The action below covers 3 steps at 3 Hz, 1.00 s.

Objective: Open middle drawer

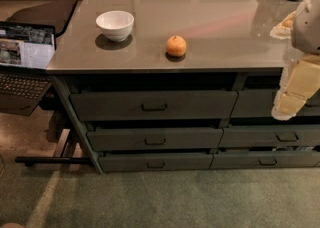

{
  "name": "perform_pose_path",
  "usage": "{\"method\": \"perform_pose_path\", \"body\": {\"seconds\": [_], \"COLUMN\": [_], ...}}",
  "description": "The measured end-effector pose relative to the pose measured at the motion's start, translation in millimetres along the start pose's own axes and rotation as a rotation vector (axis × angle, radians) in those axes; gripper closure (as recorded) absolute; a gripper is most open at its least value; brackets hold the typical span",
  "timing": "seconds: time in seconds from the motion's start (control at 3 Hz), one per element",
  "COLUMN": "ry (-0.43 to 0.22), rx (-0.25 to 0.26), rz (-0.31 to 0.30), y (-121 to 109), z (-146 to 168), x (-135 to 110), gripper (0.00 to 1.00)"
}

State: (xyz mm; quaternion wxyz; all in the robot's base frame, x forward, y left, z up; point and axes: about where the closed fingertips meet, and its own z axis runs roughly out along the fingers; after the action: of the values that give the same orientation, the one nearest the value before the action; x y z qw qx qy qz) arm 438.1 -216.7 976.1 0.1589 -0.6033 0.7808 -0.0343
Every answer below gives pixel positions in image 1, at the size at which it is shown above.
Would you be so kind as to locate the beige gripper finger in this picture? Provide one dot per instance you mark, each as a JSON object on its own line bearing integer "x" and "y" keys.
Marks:
{"x": 286, "y": 106}

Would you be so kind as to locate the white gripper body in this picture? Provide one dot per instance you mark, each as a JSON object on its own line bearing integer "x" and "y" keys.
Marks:
{"x": 307, "y": 27}

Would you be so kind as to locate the open black laptop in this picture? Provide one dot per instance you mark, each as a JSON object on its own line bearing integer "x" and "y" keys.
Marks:
{"x": 25, "y": 52}

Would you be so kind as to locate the orange fruit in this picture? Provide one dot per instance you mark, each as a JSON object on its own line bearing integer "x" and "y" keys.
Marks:
{"x": 176, "y": 46}

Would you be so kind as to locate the white ceramic bowl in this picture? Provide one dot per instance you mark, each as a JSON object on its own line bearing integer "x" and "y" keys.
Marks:
{"x": 115, "y": 25}

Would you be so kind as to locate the black metal bar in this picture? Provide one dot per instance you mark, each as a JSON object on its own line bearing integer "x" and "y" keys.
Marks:
{"x": 30, "y": 161}

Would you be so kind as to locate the grey cabinet frame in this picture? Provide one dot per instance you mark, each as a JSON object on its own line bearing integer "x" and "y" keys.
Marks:
{"x": 221, "y": 81}

